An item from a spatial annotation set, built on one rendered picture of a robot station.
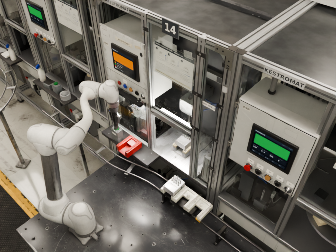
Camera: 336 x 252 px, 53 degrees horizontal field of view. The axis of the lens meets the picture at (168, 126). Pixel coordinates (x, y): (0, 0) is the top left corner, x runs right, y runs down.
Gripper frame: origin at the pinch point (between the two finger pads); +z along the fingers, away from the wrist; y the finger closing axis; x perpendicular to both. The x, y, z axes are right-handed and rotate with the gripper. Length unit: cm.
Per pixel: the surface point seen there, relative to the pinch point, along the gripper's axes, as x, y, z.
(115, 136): 2.9, -0.5, 9.3
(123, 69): -7, -7, -52
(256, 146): -7, -111, -51
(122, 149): 5.8, -11.3, 14.8
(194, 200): 2, -81, 19
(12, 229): 92, 58, 105
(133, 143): -2.8, -15.6, 11.6
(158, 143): -18.5, -27.0, 15.7
